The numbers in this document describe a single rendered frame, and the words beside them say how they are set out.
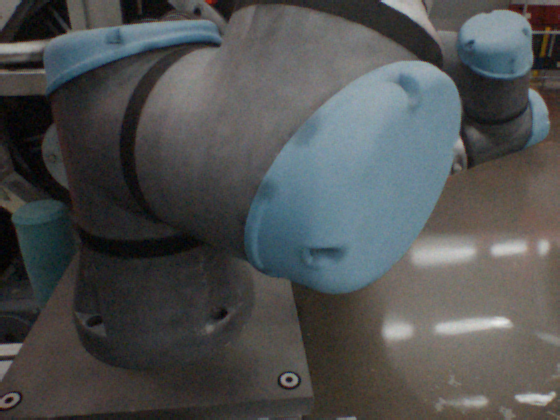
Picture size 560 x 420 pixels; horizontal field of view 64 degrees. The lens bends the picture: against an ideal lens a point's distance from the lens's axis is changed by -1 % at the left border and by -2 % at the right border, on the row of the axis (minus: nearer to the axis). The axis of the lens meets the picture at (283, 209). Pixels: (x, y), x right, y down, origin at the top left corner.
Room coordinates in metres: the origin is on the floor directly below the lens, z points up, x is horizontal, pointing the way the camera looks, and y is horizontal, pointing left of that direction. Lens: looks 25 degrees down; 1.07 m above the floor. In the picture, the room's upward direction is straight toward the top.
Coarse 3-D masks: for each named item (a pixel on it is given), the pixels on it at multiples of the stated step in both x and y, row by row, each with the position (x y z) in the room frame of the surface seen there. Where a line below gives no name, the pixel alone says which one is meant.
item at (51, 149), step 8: (48, 128) 0.63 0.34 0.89; (48, 136) 0.63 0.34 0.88; (56, 136) 0.63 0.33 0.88; (48, 144) 0.63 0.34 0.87; (56, 144) 0.63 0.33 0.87; (48, 152) 0.63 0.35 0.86; (56, 152) 0.63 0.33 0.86; (48, 160) 0.63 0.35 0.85; (56, 160) 0.63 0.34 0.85; (48, 168) 0.63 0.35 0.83; (56, 168) 0.63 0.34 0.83; (64, 168) 0.63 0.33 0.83; (56, 176) 0.63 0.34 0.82; (64, 176) 0.63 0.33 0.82; (64, 184) 0.63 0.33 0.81
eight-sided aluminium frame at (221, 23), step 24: (0, 0) 0.77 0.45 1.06; (24, 0) 0.78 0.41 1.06; (168, 0) 0.78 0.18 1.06; (192, 0) 0.78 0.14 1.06; (0, 24) 0.77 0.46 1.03; (216, 24) 0.78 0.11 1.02; (0, 120) 0.82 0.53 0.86; (0, 144) 0.81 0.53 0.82; (0, 168) 0.79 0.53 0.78; (0, 192) 0.77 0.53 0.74; (24, 192) 0.81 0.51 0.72; (72, 216) 0.82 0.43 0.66
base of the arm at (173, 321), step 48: (96, 240) 0.27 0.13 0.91; (144, 240) 0.26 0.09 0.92; (192, 240) 0.28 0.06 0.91; (96, 288) 0.28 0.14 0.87; (144, 288) 0.26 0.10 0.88; (192, 288) 0.27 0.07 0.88; (240, 288) 0.30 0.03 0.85; (96, 336) 0.25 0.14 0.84; (144, 336) 0.25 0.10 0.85; (192, 336) 0.25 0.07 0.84
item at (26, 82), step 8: (0, 72) 0.59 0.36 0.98; (8, 72) 0.59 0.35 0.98; (16, 72) 0.59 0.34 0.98; (24, 72) 0.59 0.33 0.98; (32, 72) 0.59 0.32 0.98; (40, 72) 0.59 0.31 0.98; (0, 80) 0.58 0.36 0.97; (8, 80) 0.58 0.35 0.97; (16, 80) 0.58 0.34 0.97; (24, 80) 0.59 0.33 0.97; (32, 80) 0.59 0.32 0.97; (40, 80) 0.59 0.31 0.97; (0, 88) 0.58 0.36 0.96; (8, 88) 0.58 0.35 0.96; (16, 88) 0.58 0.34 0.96; (24, 88) 0.59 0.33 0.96; (32, 88) 0.59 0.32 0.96; (40, 88) 0.59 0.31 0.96
